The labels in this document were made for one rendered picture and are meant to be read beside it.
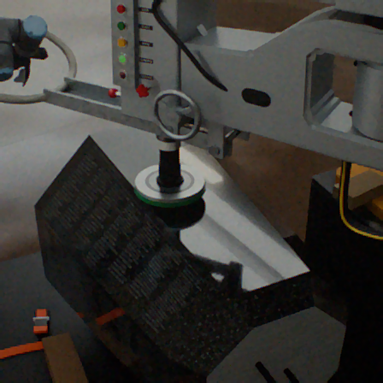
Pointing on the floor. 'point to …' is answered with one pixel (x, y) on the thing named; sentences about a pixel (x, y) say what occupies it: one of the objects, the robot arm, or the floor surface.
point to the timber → (63, 359)
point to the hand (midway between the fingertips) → (19, 69)
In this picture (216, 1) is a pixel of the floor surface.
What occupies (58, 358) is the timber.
